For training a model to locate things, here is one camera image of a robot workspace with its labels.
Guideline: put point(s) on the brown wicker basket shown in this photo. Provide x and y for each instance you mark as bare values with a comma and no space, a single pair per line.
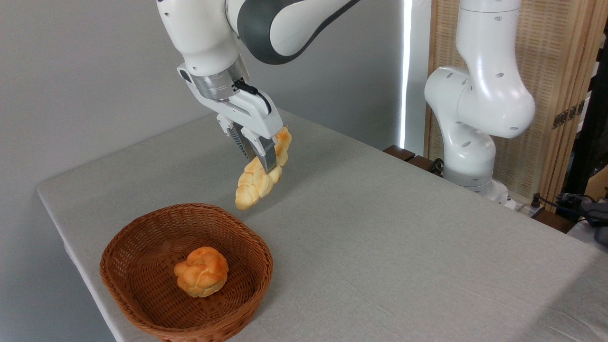
142,304

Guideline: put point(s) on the dark brown wooden block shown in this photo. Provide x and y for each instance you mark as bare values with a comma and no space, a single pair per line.
399,153
422,165

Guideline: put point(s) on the black vertical stand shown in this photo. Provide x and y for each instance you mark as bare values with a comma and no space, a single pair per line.
589,133

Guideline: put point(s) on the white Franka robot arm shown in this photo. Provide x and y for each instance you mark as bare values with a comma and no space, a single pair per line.
204,38

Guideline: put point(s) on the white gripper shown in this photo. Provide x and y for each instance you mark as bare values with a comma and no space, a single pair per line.
259,118

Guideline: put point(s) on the round braided bread bun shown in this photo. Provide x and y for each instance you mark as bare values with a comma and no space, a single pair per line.
202,273

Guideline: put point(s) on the long braided bread loaf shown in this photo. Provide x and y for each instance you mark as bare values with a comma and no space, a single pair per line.
254,187

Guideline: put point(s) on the grey tablecloth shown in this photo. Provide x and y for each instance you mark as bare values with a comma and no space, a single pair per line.
380,237

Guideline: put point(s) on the grey fabric object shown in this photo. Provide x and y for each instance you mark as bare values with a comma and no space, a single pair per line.
598,221

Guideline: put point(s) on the dark metal screen hinge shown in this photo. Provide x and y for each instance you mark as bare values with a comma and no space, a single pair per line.
567,115

